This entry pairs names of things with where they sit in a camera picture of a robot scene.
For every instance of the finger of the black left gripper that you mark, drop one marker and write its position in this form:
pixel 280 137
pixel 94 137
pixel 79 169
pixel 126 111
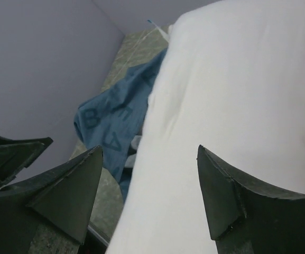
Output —
pixel 18 154

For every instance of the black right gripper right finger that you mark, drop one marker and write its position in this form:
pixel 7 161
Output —
pixel 246 214

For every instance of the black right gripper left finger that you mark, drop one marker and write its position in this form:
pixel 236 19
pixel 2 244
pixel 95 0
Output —
pixel 50 212

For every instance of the blue cartoon print pillowcase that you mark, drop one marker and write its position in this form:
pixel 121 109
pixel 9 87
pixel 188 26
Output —
pixel 114 119

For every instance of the white pillow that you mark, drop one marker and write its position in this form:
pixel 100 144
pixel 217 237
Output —
pixel 233 81

